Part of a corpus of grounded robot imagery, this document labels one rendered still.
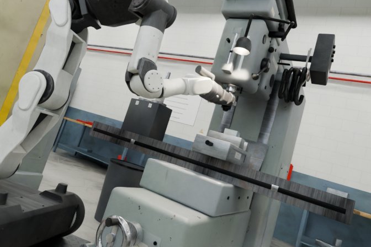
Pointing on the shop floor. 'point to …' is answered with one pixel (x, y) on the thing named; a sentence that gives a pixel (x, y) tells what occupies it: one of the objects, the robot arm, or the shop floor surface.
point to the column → (293, 117)
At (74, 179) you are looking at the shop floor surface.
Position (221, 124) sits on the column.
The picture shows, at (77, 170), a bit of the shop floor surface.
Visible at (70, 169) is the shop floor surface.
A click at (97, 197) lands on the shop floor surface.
